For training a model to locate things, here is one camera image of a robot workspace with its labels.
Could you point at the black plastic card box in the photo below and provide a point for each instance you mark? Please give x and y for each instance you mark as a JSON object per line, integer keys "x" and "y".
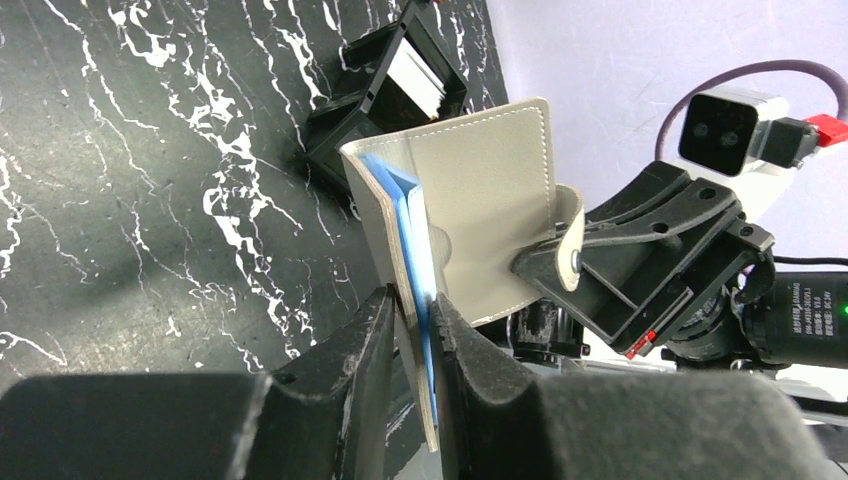
{"x": 366, "y": 102}

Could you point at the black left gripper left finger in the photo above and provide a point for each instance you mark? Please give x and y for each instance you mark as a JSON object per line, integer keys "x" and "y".
{"x": 322, "y": 416}

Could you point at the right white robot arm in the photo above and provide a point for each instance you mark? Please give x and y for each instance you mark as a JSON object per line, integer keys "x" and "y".
{"x": 764, "y": 320}

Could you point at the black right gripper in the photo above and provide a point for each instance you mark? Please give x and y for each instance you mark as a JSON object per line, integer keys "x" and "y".
{"x": 641, "y": 264}

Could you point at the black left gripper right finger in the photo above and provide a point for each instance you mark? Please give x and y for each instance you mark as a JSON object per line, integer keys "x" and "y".
{"x": 500, "y": 420}

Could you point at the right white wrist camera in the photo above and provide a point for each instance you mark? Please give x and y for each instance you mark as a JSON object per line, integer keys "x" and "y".
{"x": 732, "y": 132}

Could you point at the stack of credit cards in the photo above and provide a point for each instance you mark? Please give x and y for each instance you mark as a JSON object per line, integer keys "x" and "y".
{"x": 413, "y": 75}

